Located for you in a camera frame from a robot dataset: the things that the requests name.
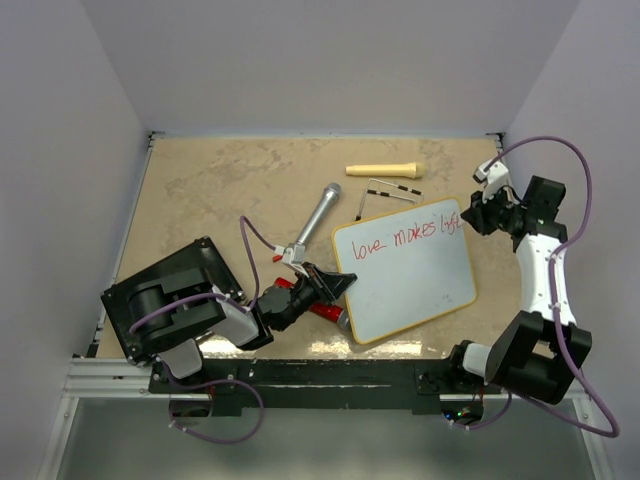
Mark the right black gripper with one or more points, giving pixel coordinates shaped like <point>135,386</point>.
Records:
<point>477,218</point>

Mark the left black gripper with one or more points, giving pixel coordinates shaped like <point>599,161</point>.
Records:
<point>326,285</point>

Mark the yellow framed whiteboard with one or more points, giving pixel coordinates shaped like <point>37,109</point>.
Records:
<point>412,266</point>

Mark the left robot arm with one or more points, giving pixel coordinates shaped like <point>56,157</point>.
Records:
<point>246,327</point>

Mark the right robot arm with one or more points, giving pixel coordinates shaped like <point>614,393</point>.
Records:
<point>540,349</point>

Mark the red toy microphone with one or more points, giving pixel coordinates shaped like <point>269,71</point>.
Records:
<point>332,313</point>

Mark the cream toy microphone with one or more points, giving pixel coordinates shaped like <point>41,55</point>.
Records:
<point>412,170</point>

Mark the silver toy microphone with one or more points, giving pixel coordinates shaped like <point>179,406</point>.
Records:
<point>328,199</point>

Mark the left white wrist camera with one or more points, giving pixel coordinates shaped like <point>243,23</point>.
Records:
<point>292,255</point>

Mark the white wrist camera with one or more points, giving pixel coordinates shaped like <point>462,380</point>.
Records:
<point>492,175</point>
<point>292,255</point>

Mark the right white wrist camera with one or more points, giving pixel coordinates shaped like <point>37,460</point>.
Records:
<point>492,175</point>

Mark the wire whiteboard stand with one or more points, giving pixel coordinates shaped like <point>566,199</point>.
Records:
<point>397,191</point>

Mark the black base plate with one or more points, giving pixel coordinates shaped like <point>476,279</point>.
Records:
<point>325,382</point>

